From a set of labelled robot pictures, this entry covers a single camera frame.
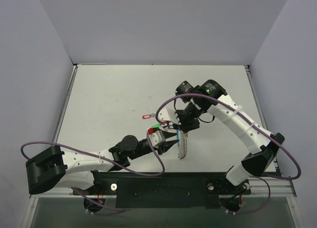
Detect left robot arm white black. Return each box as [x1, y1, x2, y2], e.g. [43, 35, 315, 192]
[26, 128, 179, 195]

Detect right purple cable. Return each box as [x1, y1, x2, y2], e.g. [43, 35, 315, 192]
[155, 93, 302, 215]

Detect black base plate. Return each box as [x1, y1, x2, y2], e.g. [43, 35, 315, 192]
[73, 171, 251, 209]

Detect aluminium rail frame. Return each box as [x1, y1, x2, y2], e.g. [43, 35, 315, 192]
[32, 65, 298, 228]

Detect red tag key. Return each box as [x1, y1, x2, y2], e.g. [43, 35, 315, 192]
[142, 113, 156, 120]

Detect black tag key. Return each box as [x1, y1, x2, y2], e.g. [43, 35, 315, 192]
[162, 123, 174, 131]

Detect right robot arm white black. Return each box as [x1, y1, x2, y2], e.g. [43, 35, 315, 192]
[175, 80, 285, 193]

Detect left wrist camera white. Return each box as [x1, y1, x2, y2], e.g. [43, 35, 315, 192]
[148, 128, 166, 148]

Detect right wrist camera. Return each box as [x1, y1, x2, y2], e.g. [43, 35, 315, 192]
[158, 108, 180, 125]

